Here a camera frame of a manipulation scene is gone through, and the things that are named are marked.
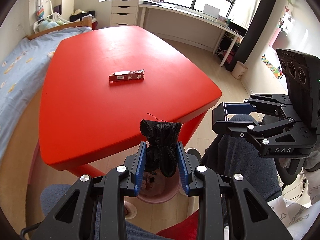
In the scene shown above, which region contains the dark red paper box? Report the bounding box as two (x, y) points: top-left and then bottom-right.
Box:
(108, 69), (145, 82)

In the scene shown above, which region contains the white drawer cabinet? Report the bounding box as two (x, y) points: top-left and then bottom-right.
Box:
(110, 0), (139, 27)

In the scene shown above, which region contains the beige waste bin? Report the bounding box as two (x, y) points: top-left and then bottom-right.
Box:
(232, 61), (248, 80)

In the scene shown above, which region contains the wooden bed frame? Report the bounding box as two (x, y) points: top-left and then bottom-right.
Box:
(27, 15), (92, 40)

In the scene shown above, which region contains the black fuzzy sock ball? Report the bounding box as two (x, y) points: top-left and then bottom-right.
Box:
(140, 119), (182, 178)

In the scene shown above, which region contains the red table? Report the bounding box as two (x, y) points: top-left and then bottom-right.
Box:
(39, 25), (222, 177)

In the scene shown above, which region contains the bed with blue sheet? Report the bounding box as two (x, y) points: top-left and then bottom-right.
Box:
(1, 27), (92, 157)

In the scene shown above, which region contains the white desk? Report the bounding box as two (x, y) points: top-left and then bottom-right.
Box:
(138, 3), (243, 67)

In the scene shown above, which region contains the pink trash bin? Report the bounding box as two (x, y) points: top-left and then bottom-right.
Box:
(137, 168), (181, 204)

